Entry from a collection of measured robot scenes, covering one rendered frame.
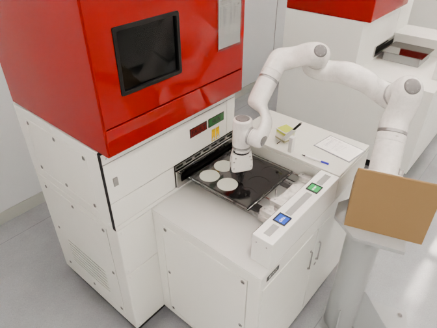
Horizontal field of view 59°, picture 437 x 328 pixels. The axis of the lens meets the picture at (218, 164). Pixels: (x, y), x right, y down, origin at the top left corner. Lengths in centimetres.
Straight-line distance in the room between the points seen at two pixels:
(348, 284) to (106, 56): 155
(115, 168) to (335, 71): 102
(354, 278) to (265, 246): 70
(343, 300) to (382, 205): 68
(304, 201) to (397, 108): 54
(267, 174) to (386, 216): 57
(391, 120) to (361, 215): 42
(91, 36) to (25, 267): 196
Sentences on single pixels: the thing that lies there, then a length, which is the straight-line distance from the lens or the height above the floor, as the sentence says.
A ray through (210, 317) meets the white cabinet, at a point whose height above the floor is 31.
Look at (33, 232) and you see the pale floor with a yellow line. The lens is 317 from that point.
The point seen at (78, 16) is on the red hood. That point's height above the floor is 173.
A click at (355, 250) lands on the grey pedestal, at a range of 195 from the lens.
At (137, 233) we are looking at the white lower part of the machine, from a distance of 187.
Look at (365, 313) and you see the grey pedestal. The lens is 237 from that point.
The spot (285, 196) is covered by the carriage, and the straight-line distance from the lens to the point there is 182.
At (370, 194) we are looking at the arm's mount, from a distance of 171.
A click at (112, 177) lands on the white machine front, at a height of 110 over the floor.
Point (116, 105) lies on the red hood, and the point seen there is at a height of 142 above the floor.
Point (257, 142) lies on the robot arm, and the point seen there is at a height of 118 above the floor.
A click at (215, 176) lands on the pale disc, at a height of 90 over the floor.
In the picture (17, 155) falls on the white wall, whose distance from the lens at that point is 314.
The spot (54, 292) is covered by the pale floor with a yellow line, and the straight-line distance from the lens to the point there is 272.
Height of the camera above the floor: 203
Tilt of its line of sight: 35 degrees down
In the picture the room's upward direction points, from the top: straight up
